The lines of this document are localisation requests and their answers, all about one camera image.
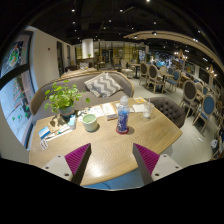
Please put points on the group of ceiling lights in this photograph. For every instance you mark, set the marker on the group of ceiling lights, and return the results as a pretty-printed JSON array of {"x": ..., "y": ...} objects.
[{"x": 154, "y": 23}]

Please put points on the small light blue box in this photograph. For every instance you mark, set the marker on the small light blue box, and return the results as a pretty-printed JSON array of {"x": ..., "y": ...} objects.
[{"x": 72, "y": 122}]

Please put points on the framed food poster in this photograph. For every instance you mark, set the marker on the framed food poster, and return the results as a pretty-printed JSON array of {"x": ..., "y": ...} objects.
[{"x": 13, "y": 56}]

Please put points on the small wooden sign block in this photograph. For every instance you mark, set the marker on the small wooden sign block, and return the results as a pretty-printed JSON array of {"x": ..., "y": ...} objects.
[{"x": 112, "y": 117}]

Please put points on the white printed leaflet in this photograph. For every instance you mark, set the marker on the white printed leaflet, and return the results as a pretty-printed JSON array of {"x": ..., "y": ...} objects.
[{"x": 131, "y": 109}]

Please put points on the grey white chevron cushion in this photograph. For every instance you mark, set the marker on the grey white chevron cushion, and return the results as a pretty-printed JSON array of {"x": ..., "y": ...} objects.
[{"x": 103, "y": 84}]

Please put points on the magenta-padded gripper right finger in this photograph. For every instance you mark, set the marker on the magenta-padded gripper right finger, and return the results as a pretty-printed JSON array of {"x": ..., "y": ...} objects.
[{"x": 146, "y": 159}]

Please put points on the green potted plant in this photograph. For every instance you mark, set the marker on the green potted plant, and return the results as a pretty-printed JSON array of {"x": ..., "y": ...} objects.
[{"x": 61, "y": 96}]

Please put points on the blue white card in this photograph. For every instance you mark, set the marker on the blue white card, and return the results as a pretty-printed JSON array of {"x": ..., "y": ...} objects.
[{"x": 44, "y": 132}]

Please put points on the white paper napkin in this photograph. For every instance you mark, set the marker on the white paper napkin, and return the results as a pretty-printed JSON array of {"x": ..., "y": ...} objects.
[{"x": 138, "y": 108}]

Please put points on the grey tufted armchair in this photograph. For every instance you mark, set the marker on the grey tufted armchair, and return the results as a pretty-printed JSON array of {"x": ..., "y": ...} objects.
[{"x": 170, "y": 111}]

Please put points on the yellow square card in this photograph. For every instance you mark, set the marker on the yellow square card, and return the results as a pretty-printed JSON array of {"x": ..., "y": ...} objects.
[{"x": 140, "y": 100}]

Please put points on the pale green cup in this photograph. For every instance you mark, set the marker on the pale green cup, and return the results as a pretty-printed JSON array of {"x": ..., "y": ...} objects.
[{"x": 90, "y": 123}]

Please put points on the group of dining chairs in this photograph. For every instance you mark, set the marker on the group of dining chairs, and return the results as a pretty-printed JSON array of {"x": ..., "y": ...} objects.
[{"x": 190, "y": 91}]

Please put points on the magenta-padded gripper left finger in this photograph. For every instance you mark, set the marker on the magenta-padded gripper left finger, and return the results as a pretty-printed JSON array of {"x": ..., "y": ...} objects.
[{"x": 77, "y": 159}]

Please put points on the white illustrated paper sheet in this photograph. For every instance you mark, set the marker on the white illustrated paper sheet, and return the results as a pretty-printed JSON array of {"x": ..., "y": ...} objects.
[{"x": 95, "y": 110}]

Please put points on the window with printed decals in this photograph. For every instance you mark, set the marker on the window with printed decals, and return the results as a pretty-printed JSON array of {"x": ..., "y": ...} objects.
[{"x": 15, "y": 103}]

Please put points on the clear plastic cup with straw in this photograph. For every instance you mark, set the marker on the clear plastic cup with straw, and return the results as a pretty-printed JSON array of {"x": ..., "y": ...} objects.
[{"x": 147, "y": 111}]

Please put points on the clear blue-labelled drink bottle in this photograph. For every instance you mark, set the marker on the clear blue-labelled drink bottle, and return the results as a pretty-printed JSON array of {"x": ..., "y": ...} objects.
[{"x": 123, "y": 116}]

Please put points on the grey wood-framed sofa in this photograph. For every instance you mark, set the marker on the grey wood-framed sofa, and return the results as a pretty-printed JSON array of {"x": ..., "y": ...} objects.
[{"x": 83, "y": 78}]

